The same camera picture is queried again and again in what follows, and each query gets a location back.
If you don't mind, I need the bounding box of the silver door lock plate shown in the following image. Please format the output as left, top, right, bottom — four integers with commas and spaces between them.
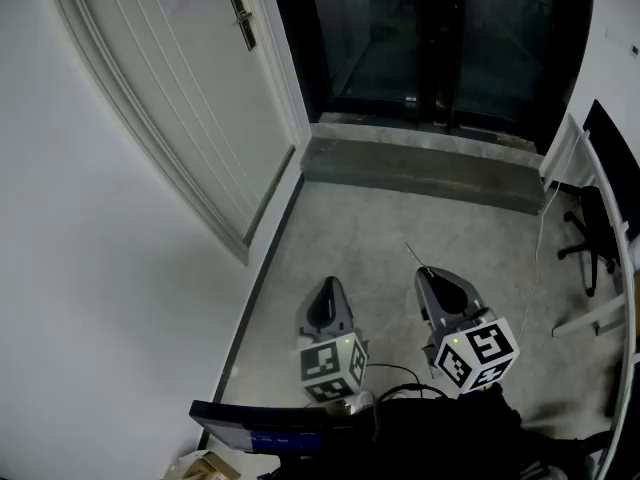
228, 0, 259, 52

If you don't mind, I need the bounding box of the person's black clothing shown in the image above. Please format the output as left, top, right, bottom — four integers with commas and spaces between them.
257, 381, 619, 480

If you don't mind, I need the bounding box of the grey concrete step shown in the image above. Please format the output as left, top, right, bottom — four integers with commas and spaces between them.
299, 121, 547, 215

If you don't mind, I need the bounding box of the white desk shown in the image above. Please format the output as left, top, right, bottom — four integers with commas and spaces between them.
538, 111, 640, 469

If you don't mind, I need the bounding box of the brown cardboard box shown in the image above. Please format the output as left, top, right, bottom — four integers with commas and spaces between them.
163, 449, 242, 480

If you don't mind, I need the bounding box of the black screen device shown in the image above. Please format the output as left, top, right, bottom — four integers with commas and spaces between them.
188, 399, 354, 455

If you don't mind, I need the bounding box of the black office chair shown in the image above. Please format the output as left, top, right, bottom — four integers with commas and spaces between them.
556, 185, 623, 298

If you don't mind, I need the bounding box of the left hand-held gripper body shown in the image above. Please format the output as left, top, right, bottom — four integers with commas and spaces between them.
297, 323, 371, 404

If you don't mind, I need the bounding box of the thin white cable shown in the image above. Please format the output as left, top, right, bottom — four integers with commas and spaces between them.
514, 130, 594, 342

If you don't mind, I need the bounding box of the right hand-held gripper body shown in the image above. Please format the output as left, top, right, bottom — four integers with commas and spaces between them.
421, 306, 521, 396

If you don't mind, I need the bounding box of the key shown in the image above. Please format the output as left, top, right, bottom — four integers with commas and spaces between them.
404, 241, 432, 275

